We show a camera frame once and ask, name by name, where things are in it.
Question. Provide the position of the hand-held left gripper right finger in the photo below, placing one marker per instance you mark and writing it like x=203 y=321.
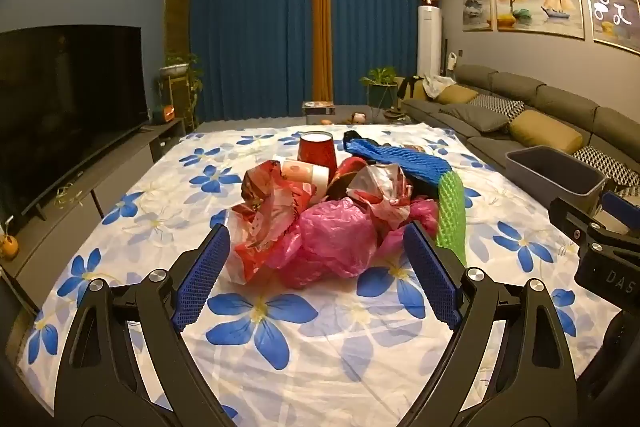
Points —
x=430 y=277

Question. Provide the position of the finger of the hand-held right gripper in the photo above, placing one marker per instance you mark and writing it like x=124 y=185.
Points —
x=622 y=212
x=570 y=217

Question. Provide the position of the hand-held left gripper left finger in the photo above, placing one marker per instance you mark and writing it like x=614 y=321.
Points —
x=200 y=277

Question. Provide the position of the grey plastic bin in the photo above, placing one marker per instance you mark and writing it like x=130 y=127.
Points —
x=545 y=187

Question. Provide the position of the green foam net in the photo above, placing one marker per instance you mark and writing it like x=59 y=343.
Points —
x=450 y=212

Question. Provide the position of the red white plastic bag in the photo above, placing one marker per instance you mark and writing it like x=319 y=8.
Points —
x=265 y=217

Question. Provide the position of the pink plastic bag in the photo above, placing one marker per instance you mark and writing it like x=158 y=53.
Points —
x=340 y=237

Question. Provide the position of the clear red printed plastic bag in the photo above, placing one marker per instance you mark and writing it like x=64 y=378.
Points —
x=380 y=192

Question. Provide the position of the blue foam net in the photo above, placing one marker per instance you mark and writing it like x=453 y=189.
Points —
x=400 y=162

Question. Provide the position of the dark red patterned wrapper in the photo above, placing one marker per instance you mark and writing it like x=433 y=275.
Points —
x=345 y=177

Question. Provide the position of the white printed paper cup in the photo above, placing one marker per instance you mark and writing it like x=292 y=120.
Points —
x=305 y=172

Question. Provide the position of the red paper cup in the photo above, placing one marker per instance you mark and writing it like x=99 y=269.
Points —
x=315 y=152

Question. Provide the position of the houndstooth pillow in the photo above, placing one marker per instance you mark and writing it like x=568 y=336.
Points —
x=502 y=105
x=607 y=164

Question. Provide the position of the large mustard pillow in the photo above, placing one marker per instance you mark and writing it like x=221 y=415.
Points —
x=545 y=131

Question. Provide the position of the grey and mustard sofa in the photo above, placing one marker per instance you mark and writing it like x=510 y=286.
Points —
x=550 y=94

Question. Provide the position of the grey television cabinet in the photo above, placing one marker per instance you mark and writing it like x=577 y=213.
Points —
x=125 y=167

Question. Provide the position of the grey cushion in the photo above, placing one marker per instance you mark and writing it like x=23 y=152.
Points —
x=475 y=117

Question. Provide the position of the blue flowered white bed sheet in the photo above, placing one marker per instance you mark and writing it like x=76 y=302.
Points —
x=320 y=382

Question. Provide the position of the yellow straw strands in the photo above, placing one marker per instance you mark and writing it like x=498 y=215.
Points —
x=67 y=198

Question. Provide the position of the dark coffee table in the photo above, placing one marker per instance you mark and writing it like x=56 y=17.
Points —
x=382 y=120

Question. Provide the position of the small orange glowing device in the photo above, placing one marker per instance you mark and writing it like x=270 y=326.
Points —
x=162 y=114

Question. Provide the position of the small mustard pillow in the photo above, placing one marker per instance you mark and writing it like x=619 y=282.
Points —
x=456 y=94

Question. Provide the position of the tea set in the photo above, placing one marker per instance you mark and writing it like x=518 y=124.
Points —
x=395 y=112

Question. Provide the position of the small pink figure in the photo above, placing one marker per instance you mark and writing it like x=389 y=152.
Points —
x=357 y=117

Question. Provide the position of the wooden plant stand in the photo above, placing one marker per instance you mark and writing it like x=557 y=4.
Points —
x=172 y=102

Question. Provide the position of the white garment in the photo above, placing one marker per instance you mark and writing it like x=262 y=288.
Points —
x=439 y=85

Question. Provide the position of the black garment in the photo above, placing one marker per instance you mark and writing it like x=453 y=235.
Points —
x=411 y=88

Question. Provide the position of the orange gourd ornament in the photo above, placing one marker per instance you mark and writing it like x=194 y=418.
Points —
x=9 y=248

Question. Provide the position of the white plastic jug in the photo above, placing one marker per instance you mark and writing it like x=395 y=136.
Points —
x=452 y=60

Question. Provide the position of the printed flat box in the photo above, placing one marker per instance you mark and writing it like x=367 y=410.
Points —
x=318 y=108

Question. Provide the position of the green plant in dark pot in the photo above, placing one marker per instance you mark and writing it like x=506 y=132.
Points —
x=381 y=79

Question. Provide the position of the purple hills painting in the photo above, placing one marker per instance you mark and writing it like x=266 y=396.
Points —
x=612 y=7

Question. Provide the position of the trailing plant in white pot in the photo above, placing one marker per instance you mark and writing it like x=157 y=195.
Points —
x=176 y=68

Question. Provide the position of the black television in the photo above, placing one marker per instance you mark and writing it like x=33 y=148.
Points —
x=60 y=107

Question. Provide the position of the white standing air conditioner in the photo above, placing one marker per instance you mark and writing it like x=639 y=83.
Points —
x=430 y=42

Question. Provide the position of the small grey landscape painting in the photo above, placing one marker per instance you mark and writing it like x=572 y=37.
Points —
x=476 y=2

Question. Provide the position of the blue curtain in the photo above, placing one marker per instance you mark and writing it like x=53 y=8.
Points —
x=250 y=37
x=375 y=32

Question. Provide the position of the brown wooden blind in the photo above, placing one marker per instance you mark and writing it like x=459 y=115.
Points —
x=179 y=22

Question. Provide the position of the orange curtain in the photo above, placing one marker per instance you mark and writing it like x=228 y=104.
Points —
x=321 y=32

